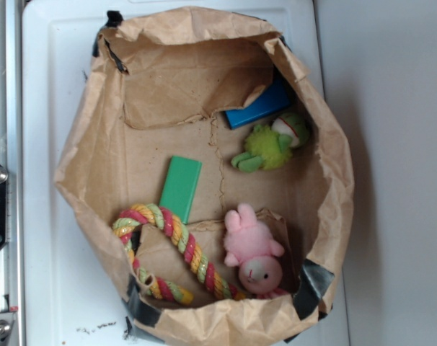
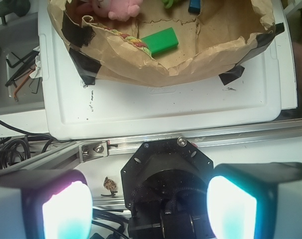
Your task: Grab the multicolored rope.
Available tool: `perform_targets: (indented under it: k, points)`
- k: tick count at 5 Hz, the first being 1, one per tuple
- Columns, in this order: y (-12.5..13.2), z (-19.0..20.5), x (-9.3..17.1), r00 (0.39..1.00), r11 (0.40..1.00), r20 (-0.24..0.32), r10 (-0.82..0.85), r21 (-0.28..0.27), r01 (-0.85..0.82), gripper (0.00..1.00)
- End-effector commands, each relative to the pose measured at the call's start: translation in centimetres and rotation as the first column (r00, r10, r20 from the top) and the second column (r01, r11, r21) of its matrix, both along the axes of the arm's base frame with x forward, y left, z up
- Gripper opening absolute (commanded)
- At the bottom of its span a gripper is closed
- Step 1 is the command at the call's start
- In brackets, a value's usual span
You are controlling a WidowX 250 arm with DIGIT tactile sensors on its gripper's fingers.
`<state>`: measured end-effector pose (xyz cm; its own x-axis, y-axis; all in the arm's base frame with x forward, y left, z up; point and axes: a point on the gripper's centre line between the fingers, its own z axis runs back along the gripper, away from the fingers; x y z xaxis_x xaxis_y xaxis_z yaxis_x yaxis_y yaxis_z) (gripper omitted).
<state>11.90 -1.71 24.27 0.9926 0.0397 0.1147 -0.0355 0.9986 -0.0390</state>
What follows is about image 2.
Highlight blue block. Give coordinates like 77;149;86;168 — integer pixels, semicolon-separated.
188;0;201;14

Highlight metal corner bracket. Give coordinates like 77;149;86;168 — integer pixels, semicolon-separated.
79;141;109;163

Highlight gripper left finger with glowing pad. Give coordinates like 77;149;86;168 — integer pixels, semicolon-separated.
0;169;93;239

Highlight brown paper bag liner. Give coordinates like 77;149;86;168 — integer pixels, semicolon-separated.
47;0;285;87

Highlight multicolored twisted rope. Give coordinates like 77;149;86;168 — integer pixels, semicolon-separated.
110;28;153;58

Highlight orange allen key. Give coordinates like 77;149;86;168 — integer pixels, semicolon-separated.
13;69;35;102

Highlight black cables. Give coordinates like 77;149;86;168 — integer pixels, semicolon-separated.
0;115;59;171

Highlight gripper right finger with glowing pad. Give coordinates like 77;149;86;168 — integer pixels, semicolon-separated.
207;162;302;239

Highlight green toy piece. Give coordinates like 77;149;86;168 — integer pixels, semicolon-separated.
161;0;181;9

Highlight grey plastic tray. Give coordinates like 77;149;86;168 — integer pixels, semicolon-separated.
0;13;44;115

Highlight white plastic bin lid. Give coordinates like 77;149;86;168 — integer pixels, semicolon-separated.
38;0;298;140

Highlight black allen keys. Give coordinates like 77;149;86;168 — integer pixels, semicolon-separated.
5;50;38;98

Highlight green rectangular block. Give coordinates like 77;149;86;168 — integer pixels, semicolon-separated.
141;27;179;56

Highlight pink plush bunny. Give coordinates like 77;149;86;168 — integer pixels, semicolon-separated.
91;0;143;21

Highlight crumpled white paper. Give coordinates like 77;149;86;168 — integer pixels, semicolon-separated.
29;46;42;79

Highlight aluminium extrusion rail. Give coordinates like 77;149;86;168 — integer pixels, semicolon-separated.
0;118;302;170

